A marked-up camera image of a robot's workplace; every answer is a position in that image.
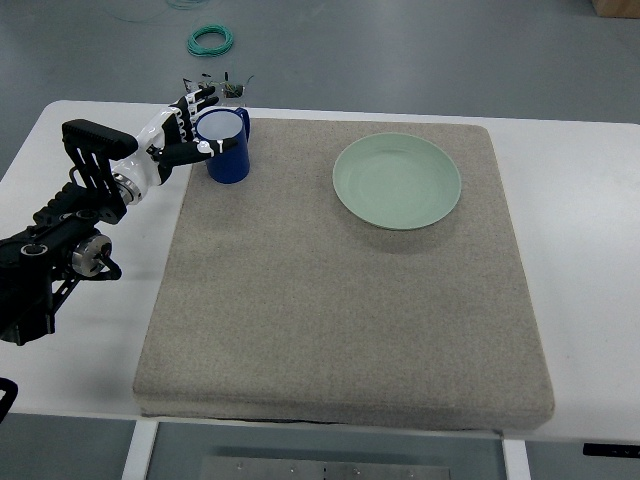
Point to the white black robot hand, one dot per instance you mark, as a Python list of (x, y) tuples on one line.
[(167, 141)]

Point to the light green plate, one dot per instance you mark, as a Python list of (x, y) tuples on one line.
[(396, 181)]

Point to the black table control panel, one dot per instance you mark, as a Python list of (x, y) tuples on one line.
[(611, 450)]

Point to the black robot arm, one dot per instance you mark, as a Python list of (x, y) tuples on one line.
[(41, 265)]

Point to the beige fabric mat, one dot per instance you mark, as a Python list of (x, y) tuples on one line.
[(277, 303)]

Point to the white table frame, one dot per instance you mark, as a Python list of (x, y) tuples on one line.
[(143, 440)]

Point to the small electronics parts pile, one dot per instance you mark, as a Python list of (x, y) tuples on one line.
[(231, 90)]

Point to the cardboard box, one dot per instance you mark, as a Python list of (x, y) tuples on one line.
[(626, 9)]

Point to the blue mug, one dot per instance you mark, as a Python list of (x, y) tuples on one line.
[(227, 132)]

